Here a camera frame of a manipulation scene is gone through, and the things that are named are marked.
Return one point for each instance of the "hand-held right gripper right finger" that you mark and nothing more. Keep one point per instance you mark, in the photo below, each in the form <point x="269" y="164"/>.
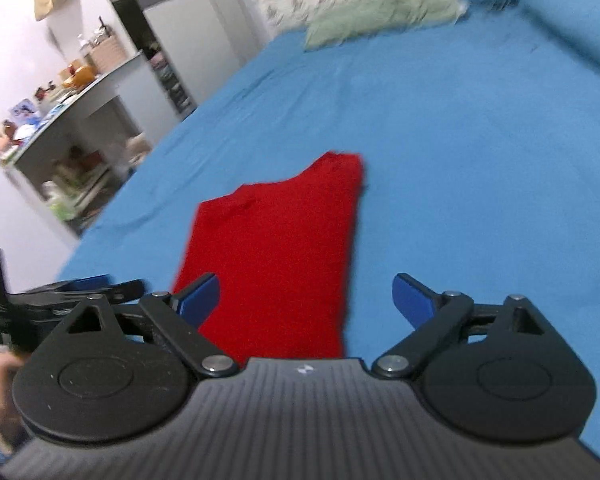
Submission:
<point x="412" y="302"/>

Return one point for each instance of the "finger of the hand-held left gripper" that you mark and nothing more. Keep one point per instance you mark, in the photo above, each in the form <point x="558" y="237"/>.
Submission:
<point x="127" y="291"/>
<point x="87" y="281"/>

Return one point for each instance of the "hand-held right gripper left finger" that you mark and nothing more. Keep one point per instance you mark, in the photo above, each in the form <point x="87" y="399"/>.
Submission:
<point x="200" y="301"/>

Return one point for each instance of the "red knit sweater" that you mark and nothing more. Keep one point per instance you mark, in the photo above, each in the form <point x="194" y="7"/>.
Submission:
<point x="275" y="250"/>

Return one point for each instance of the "person's left hand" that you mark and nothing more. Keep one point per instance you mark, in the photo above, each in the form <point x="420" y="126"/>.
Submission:
<point x="5" y="400"/>

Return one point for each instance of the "white plastic bag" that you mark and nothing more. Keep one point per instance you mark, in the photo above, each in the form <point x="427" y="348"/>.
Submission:
<point x="139" y="150"/>

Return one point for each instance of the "bed with blue sheet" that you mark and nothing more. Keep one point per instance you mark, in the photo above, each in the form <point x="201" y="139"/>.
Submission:
<point x="455" y="160"/>

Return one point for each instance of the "white desk with shelves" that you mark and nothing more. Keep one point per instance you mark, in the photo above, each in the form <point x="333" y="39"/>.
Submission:
<point x="95" y="105"/>

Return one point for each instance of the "orange container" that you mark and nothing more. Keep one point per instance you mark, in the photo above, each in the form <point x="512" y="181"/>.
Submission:
<point x="82" y="76"/>

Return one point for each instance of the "wicker basket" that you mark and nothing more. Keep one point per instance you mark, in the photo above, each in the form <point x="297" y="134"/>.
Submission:
<point x="107" y="54"/>

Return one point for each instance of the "white wardrobe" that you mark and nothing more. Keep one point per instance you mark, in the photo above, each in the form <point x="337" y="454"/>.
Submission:
<point x="195" y="35"/>

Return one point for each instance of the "green pillow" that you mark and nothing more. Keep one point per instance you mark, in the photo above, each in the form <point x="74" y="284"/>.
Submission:
<point x="380" y="17"/>

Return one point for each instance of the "blue duvet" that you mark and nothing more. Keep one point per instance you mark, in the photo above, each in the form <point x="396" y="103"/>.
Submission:
<point x="575" y="20"/>

